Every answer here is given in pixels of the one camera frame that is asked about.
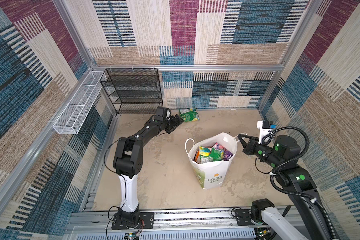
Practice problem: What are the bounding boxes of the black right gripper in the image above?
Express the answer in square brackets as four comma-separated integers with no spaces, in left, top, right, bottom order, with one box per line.
[237,134,282,169]

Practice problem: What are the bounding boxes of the green snack bag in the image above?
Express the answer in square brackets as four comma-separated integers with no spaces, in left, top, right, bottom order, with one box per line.
[199,146,224,164]
[179,108,200,122]

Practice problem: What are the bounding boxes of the purple berries candy bag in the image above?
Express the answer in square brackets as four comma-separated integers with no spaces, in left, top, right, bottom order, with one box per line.
[223,149,233,161]

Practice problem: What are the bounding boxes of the teal snack bag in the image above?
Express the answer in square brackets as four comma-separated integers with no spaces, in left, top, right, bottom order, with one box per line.
[212,143,225,151]

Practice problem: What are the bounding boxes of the orange snack bag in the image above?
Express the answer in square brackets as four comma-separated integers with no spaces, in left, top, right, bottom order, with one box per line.
[194,150,201,164]

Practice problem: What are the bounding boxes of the white paper bag with print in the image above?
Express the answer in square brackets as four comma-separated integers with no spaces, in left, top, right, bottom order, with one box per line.
[185,133,239,190]

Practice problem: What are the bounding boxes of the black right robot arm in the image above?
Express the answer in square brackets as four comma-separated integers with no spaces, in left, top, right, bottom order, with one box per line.
[238,121,339,240]

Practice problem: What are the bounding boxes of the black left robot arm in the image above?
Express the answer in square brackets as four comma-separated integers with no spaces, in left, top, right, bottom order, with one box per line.
[113,107,184,226]

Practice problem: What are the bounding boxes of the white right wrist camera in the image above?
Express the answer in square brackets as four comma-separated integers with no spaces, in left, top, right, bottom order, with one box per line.
[257,121,277,145]

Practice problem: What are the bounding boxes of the black wire shelf rack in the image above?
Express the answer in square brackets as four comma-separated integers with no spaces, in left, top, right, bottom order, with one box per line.
[100,68,163,114]

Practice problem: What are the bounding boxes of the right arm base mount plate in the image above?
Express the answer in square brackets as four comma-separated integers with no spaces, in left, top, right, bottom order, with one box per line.
[231,207,266,226]

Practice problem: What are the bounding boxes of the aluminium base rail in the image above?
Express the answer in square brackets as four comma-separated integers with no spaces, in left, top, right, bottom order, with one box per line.
[65,205,319,240]

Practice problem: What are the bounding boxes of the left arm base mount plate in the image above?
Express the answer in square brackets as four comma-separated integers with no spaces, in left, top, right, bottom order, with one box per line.
[111,211,155,230]

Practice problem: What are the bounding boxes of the white mesh wall basket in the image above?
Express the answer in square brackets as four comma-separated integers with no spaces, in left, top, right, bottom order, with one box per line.
[53,72,103,135]

